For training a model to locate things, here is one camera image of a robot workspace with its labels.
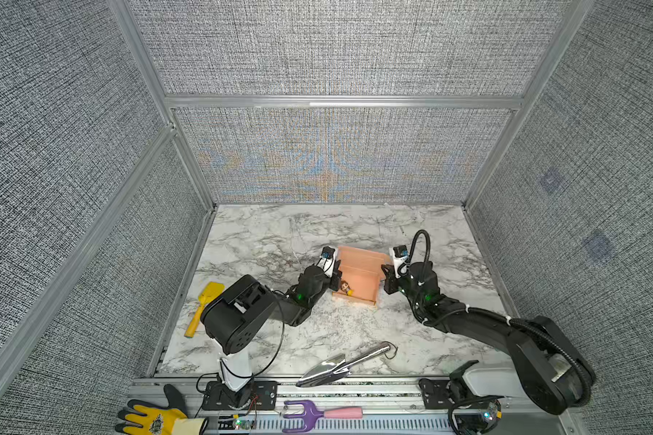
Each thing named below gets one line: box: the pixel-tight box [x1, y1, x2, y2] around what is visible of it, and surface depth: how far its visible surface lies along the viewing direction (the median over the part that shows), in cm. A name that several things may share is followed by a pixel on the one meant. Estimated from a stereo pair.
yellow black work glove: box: [114, 384, 189, 435], surface depth 70 cm
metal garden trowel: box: [295, 343, 391, 388], surface depth 79 cm
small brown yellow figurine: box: [340, 280, 355, 297], surface depth 94 cm
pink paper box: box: [331, 246, 388, 306], surface depth 93 cm
